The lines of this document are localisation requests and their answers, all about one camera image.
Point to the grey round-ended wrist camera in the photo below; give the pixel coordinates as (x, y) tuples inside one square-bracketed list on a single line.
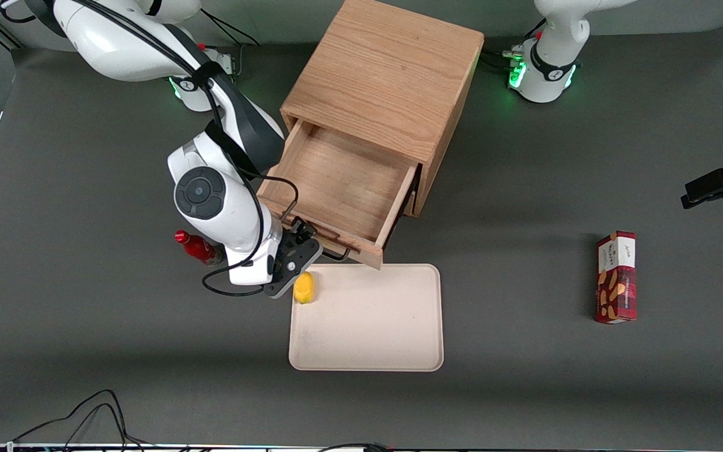
[(295, 271)]

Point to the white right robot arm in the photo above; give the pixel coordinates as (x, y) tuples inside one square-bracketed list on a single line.
[(236, 220)]

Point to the red plaid cookie box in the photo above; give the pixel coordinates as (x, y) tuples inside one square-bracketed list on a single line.
[(615, 282)]

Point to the wooden drawer cabinet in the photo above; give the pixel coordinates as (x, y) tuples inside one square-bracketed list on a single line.
[(393, 69)]

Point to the beige plastic tray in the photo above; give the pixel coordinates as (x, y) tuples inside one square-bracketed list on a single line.
[(374, 326)]

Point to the yellow lemon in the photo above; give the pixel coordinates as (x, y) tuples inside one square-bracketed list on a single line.
[(305, 290)]

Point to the grey arm base connector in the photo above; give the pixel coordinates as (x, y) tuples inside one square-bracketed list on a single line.
[(226, 63), (513, 54)]

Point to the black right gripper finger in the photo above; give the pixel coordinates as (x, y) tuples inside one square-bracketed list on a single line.
[(299, 226), (310, 237)]

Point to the red bottle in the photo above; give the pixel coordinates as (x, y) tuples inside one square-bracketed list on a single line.
[(193, 246)]

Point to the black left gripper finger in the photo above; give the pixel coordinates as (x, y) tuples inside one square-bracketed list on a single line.
[(706, 188)]

